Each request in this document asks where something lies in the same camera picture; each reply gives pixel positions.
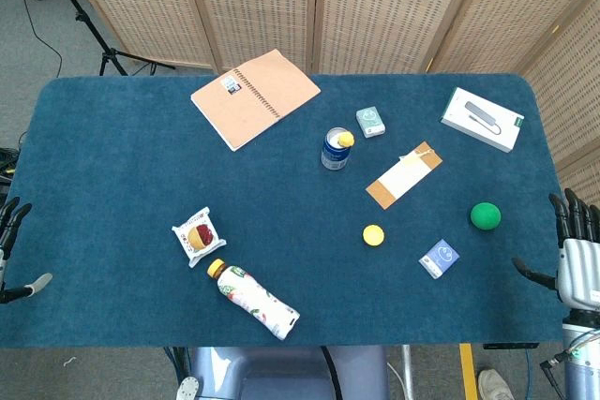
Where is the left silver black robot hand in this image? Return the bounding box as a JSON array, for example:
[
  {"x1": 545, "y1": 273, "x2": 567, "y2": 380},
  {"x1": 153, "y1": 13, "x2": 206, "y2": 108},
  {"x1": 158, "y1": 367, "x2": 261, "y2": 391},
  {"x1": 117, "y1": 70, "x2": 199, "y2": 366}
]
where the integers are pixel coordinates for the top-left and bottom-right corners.
[{"x1": 0, "y1": 196, "x2": 53, "y2": 305}]

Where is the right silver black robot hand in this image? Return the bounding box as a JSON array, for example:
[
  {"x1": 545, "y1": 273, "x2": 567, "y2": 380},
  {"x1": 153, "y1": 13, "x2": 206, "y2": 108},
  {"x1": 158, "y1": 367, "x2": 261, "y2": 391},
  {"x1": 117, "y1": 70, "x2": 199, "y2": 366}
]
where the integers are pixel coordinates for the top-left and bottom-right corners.
[{"x1": 511, "y1": 187, "x2": 600, "y2": 313}]

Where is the yellow round cap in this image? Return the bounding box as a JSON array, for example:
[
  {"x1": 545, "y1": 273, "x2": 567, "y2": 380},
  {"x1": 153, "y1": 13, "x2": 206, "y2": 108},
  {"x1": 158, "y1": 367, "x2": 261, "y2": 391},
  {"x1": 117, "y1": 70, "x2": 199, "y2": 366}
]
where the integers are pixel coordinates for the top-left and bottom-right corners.
[{"x1": 362, "y1": 224, "x2": 385, "y2": 247}]

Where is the black bar under table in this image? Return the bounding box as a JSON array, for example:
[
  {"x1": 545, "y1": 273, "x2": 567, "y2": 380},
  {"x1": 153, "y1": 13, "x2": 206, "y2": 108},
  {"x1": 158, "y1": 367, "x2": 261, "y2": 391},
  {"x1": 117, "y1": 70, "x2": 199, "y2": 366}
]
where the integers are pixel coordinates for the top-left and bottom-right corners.
[{"x1": 482, "y1": 342, "x2": 540, "y2": 351}]

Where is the green ball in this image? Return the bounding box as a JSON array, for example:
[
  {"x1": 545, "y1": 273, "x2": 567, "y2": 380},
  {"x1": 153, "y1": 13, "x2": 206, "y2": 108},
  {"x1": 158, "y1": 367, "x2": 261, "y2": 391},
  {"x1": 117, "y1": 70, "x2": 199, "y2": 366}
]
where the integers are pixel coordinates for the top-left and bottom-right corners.
[{"x1": 470, "y1": 201, "x2": 502, "y2": 231}]

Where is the blue table mat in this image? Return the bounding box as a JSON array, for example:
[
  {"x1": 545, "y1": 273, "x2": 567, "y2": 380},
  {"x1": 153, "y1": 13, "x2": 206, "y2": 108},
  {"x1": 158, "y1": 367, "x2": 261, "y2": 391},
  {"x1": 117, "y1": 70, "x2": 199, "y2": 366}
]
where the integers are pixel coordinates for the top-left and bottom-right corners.
[{"x1": 0, "y1": 74, "x2": 566, "y2": 349}]

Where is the white sneaker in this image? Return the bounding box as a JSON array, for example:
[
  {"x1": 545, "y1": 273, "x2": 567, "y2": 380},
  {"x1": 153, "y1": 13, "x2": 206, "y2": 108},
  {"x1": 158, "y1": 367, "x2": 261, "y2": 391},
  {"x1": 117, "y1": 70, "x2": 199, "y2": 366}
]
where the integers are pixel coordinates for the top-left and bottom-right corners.
[{"x1": 476, "y1": 368, "x2": 516, "y2": 400}]

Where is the small blue card box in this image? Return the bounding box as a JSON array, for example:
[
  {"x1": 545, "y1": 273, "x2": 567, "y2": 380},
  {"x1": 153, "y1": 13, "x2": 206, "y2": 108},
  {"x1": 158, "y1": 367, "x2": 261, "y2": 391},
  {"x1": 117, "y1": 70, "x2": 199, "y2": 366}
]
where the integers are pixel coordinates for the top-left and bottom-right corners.
[{"x1": 418, "y1": 238, "x2": 460, "y2": 280}]

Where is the yellow floor strip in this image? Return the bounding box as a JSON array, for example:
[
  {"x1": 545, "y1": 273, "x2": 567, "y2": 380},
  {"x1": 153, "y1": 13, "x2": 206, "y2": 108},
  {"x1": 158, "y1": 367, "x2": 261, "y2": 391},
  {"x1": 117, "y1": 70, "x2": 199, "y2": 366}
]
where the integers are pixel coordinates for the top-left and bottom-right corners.
[{"x1": 458, "y1": 343, "x2": 478, "y2": 400}]

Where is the white usb hub box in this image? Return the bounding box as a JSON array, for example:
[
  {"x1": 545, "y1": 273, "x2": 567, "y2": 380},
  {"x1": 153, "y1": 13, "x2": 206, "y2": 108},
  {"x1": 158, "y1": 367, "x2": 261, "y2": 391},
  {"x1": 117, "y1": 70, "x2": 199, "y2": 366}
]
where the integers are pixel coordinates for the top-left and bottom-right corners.
[{"x1": 440, "y1": 86, "x2": 525, "y2": 154}]

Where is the white packaged pastry snack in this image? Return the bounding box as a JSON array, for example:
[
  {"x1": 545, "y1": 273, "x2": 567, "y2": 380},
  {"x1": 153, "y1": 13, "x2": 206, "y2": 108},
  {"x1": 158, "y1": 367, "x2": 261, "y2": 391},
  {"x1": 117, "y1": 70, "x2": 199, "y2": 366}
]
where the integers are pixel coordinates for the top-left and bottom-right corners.
[{"x1": 171, "y1": 206, "x2": 228, "y2": 269}]

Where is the metal table leg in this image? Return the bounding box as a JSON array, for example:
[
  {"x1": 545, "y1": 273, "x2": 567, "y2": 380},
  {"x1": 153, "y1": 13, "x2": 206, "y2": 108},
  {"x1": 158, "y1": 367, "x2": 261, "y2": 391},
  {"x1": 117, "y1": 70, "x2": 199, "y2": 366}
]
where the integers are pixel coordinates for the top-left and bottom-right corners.
[{"x1": 401, "y1": 345, "x2": 414, "y2": 400}]

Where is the black tripod stand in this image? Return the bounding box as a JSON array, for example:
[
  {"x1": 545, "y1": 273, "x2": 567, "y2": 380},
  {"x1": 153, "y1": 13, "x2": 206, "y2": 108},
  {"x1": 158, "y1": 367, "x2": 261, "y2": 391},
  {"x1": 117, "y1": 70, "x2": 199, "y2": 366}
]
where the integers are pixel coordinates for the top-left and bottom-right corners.
[{"x1": 36, "y1": 0, "x2": 177, "y2": 77}]

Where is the white bottle yellow cap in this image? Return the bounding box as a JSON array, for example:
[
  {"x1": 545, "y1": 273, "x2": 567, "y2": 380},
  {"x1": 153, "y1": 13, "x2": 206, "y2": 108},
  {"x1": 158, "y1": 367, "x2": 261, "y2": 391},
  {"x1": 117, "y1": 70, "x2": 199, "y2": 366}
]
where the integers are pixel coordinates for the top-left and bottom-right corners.
[{"x1": 206, "y1": 258, "x2": 301, "y2": 341}]

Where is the small green card box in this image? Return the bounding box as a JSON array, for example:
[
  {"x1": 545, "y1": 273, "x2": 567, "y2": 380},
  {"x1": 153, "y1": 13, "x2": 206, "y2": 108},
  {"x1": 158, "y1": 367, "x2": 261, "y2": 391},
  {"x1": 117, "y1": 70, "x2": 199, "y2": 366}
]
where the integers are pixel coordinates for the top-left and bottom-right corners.
[{"x1": 355, "y1": 107, "x2": 386, "y2": 140}]

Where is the blue white drink can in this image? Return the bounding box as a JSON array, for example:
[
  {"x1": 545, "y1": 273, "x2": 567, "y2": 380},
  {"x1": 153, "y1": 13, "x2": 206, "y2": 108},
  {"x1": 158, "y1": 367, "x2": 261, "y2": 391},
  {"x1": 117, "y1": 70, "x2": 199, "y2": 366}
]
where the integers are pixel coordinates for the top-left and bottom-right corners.
[{"x1": 321, "y1": 126, "x2": 353, "y2": 171}]

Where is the tan spiral notebook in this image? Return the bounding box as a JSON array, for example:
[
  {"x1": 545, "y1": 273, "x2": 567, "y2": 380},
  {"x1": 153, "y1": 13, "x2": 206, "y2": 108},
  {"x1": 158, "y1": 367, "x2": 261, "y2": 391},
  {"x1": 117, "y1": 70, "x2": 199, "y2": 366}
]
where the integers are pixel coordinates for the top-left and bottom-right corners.
[{"x1": 190, "y1": 49, "x2": 323, "y2": 153}]

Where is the blue-grey robot torso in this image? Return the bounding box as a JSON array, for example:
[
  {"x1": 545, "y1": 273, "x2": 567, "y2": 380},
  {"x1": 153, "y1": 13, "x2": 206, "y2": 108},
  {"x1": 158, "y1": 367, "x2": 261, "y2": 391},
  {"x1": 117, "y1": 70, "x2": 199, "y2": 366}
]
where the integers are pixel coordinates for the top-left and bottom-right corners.
[{"x1": 175, "y1": 346, "x2": 390, "y2": 400}]

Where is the wooden woven folding screen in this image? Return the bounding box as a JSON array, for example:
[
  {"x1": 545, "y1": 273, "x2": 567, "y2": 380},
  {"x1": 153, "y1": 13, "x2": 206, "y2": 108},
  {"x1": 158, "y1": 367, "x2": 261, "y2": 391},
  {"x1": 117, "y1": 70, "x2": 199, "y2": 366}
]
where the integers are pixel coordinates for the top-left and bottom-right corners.
[{"x1": 55, "y1": 0, "x2": 600, "y2": 209}]

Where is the bundle of cables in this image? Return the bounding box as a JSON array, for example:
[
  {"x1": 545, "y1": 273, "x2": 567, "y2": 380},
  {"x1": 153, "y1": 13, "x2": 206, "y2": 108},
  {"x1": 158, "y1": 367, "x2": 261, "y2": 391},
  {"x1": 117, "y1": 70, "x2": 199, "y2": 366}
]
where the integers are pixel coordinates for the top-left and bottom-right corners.
[{"x1": 0, "y1": 130, "x2": 28, "y2": 200}]

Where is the black floor cable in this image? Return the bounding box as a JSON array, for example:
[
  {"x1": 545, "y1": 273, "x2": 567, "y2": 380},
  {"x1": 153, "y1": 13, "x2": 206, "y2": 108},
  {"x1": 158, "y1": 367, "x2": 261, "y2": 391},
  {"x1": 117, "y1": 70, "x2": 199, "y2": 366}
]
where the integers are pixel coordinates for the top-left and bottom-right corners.
[{"x1": 7, "y1": 0, "x2": 64, "y2": 79}]

